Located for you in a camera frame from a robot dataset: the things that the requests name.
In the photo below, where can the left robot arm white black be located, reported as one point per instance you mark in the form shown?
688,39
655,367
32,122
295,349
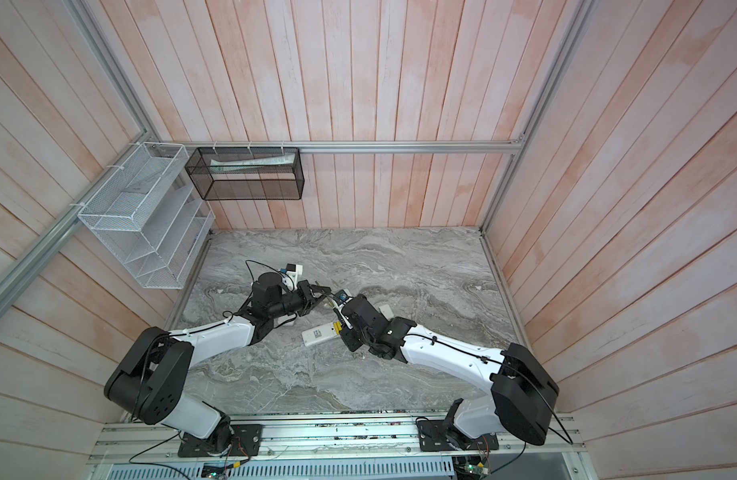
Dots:
149,382

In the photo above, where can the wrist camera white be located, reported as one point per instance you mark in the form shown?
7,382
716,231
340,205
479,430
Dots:
339,300
291,275

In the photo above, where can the white air conditioner remote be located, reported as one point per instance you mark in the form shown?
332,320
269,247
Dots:
387,312

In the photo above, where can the white mesh wall shelf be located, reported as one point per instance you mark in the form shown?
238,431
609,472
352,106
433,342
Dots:
150,220

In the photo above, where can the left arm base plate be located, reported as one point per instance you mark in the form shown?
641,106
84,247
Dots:
230,439

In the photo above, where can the aluminium mounting rail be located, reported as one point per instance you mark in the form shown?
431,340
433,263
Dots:
284,437

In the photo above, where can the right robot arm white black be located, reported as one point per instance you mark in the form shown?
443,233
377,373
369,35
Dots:
519,395

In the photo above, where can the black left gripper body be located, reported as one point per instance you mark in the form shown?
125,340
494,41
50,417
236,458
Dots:
299,300

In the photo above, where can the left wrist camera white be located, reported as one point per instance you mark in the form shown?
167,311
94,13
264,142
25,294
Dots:
291,275

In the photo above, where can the white remote with green screen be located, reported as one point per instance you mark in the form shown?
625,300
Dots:
320,334

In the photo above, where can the green circuit board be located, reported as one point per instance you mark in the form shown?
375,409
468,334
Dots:
215,472

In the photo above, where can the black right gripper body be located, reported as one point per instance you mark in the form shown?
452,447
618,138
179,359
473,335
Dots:
352,338

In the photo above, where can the white paper in basket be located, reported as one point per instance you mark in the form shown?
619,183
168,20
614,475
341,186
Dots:
274,164

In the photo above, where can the black mesh wall basket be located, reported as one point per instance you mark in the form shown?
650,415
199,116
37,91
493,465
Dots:
257,186

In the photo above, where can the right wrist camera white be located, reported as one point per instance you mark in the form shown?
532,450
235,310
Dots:
339,300

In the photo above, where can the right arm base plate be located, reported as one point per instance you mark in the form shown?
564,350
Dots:
439,436

